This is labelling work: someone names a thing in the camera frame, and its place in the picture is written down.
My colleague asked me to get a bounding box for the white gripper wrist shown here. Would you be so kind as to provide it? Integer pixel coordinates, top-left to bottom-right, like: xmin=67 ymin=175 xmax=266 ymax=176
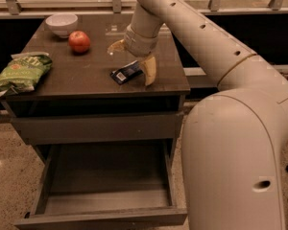
xmin=107 ymin=25 xmax=158 ymax=86

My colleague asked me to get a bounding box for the dark blue rxbar wrapper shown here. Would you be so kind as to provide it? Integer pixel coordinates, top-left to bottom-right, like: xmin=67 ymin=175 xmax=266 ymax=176
xmin=110 ymin=60 xmax=143 ymax=84

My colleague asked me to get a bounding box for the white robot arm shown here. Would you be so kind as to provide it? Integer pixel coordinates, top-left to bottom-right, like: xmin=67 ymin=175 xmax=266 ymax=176
xmin=108 ymin=0 xmax=288 ymax=230

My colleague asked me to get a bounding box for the grey drawer cabinet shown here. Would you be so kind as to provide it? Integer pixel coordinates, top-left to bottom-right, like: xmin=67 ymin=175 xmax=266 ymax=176
xmin=0 ymin=13 xmax=192 ymax=165

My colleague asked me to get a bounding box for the closed top drawer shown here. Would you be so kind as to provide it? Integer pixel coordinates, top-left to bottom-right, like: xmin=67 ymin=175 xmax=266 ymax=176
xmin=12 ymin=112 xmax=183 ymax=145

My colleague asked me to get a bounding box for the open middle drawer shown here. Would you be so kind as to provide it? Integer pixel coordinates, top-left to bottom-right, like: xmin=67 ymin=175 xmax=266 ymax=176
xmin=14 ymin=140 xmax=187 ymax=230

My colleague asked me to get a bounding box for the red apple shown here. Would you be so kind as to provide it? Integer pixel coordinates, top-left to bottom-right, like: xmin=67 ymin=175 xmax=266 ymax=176
xmin=68 ymin=31 xmax=90 ymax=54

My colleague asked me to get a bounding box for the white bowl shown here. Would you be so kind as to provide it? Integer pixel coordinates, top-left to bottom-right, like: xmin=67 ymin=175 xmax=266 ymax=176
xmin=45 ymin=13 xmax=78 ymax=38

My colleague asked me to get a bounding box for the green chip bag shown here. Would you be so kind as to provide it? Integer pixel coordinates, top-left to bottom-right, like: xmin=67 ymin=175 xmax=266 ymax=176
xmin=0 ymin=52 xmax=53 ymax=98

